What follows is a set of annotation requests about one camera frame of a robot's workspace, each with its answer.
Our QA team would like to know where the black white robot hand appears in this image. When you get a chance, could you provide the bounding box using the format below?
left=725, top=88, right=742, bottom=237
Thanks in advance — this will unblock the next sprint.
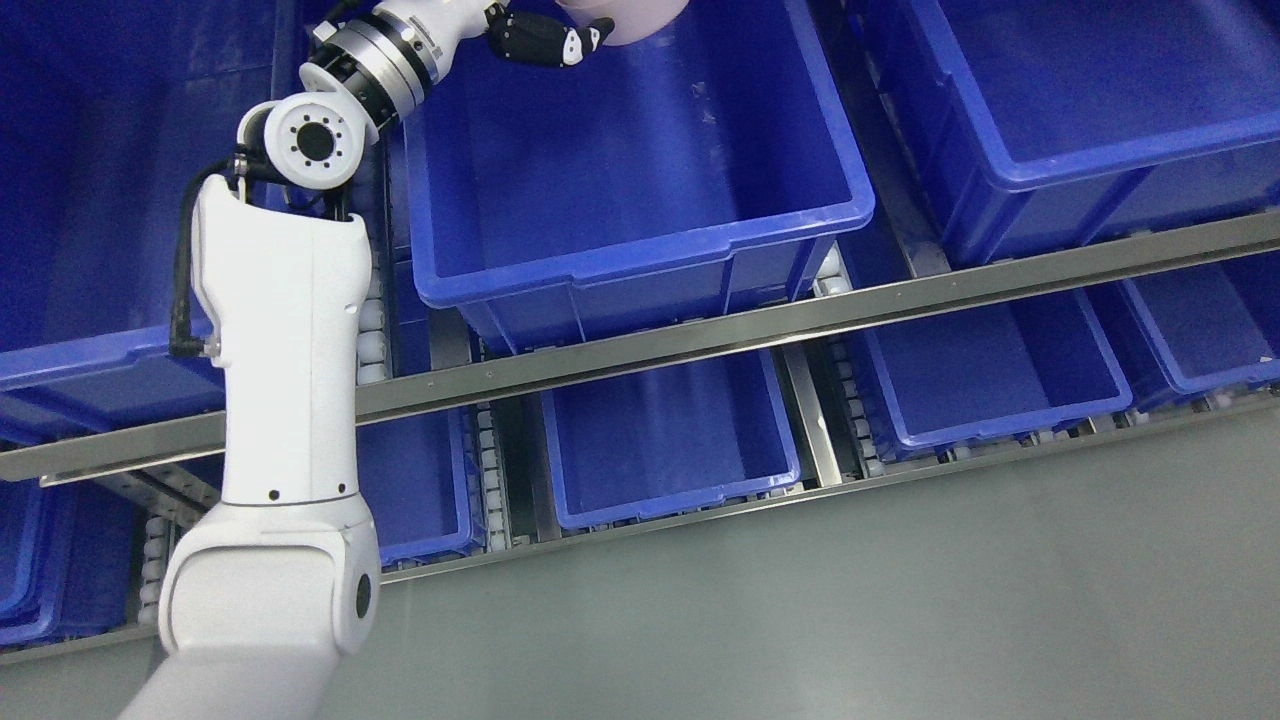
left=365, top=1, right=616, bottom=85

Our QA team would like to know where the pink bowl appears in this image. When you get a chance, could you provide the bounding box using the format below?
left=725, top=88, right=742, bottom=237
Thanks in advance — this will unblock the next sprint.
left=556, top=1, right=690, bottom=46

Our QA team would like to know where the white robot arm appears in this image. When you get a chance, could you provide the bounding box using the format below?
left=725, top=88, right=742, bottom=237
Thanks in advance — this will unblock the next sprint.
left=122, top=1, right=507, bottom=719

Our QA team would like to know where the blue bin upper middle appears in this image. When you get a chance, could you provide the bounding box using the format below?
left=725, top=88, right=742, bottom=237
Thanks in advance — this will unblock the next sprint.
left=390, top=1, right=876, bottom=354

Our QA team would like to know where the blue bin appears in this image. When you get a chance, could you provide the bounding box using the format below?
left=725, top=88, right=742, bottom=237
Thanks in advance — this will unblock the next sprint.
left=1085, top=252, right=1279, bottom=413
left=1, top=480, right=138, bottom=648
left=1, top=1, right=326, bottom=445
left=540, top=350, right=801, bottom=530
left=390, top=1, right=876, bottom=354
left=356, top=407, right=488, bottom=570
left=844, top=290, right=1134, bottom=462
left=849, top=1, right=1279, bottom=268

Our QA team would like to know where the blue bin lower middle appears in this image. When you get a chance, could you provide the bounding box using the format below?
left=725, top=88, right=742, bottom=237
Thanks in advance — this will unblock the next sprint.
left=540, top=350, right=801, bottom=530

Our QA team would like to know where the metal shelf rack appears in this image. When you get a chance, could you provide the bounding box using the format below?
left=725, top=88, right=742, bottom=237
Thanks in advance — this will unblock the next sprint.
left=0, top=0, right=1280, bottom=666

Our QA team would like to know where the blue bin upper left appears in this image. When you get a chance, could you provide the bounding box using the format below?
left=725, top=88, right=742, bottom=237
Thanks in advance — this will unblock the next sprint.
left=1, top=1, right=326, bottom=445

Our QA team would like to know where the blue bin upper right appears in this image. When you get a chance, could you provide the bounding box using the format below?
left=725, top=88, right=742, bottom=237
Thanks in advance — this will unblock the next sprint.
left=849, top=1, right=1279, bottom=268

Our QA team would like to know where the blue bin lower far left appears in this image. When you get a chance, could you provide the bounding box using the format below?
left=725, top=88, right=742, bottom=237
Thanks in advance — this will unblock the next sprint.
left=1, top=480, right=138, bottom=648

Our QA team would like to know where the blue bin lower far right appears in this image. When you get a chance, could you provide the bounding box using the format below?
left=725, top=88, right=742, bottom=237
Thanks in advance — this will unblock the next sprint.
left=1085, top=252, right=1279, bottom=413

